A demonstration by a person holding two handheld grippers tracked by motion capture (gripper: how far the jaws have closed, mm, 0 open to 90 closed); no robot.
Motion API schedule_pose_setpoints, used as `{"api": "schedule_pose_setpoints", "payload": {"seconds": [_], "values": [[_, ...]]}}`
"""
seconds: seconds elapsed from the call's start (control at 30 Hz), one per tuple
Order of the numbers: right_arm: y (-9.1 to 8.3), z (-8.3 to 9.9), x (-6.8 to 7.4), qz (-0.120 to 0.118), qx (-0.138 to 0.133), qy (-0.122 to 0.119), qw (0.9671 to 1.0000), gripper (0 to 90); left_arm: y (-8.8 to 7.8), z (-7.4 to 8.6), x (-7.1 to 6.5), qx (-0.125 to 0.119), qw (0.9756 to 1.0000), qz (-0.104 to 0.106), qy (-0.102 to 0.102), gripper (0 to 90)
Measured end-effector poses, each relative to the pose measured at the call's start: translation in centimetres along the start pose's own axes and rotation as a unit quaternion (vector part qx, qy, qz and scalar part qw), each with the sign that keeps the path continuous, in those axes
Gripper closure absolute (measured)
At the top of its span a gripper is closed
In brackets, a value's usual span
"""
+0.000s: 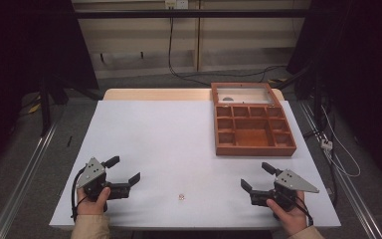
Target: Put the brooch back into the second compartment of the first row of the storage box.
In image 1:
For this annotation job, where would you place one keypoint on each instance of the small black stick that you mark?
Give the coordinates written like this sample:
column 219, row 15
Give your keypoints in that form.
column 69, row 141

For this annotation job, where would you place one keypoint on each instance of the black curtain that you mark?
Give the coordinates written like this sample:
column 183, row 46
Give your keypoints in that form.
column 361, row 66
column 23, row 49

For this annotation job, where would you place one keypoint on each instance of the person's right hand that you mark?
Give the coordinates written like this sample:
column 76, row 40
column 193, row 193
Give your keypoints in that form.
column 293, row 219

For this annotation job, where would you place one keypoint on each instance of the black metal stand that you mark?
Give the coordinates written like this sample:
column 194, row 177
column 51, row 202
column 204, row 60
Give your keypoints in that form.
column 316, row 93
column 45, row 106

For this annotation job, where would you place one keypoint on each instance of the wooden compartment box with lid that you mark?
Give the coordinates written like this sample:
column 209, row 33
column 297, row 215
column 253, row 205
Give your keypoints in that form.
column 253, row 136

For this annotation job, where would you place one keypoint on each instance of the white wall socket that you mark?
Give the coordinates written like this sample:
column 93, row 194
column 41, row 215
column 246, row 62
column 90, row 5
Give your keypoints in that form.
column 176, row 4

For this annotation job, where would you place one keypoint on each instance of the white table cover sheet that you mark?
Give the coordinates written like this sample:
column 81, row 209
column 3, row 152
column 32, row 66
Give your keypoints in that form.
column 165, row 142

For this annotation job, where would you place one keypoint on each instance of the person's left hand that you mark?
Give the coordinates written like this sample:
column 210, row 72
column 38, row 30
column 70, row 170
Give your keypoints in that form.
column 91, row 207

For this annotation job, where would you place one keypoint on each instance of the white power strip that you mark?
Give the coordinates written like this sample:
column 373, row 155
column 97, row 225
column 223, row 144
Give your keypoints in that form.
column 326, row 144

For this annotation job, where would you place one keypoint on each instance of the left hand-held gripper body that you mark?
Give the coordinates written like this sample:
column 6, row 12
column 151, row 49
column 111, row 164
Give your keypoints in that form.
column 92, row 172

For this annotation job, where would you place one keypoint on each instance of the aluminium floor rail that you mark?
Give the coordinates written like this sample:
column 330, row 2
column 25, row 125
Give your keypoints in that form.
column 351, row 186
column 26, row 179

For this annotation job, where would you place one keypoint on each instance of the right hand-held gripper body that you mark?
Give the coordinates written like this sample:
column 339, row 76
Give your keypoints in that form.
column 293, row 182

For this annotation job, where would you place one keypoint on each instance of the black horizontal bar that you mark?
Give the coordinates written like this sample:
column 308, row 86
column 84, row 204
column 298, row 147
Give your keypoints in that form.
column 192, row 13

